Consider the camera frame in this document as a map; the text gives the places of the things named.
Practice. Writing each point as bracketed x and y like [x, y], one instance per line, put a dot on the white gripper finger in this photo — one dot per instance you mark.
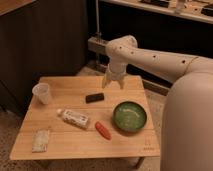
[121, 83]
[105, 81]

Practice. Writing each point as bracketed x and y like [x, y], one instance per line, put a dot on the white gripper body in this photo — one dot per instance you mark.
[116, 71]

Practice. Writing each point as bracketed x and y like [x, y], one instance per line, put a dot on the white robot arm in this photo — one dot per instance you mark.
[187, 123]

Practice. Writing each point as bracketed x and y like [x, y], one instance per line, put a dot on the black rectangular block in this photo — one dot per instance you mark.
[94, 97]

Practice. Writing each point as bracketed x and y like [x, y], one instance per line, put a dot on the grey metal beam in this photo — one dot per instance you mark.
[97, 45]

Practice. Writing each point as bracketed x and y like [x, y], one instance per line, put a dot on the green bowl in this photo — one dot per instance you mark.
[129, 116]

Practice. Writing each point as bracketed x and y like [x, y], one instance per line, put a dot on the orange carrot toy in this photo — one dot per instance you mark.
[103, 130]

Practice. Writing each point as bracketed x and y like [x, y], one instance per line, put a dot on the wooden table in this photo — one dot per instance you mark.
[69, 142]

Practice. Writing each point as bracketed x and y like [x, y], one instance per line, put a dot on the white plastic bottle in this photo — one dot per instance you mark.
[73, 118]

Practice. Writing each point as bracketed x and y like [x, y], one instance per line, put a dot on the clear plastic cup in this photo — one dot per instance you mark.
[42, 92]

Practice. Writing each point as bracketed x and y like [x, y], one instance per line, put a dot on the metal pole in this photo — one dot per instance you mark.
[98, 32]

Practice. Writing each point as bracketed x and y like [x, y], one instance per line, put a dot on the white snack packet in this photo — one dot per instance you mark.
[40, 142]

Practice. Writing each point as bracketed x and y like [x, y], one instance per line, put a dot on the background workbench shelf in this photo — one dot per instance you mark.
[186, 9]

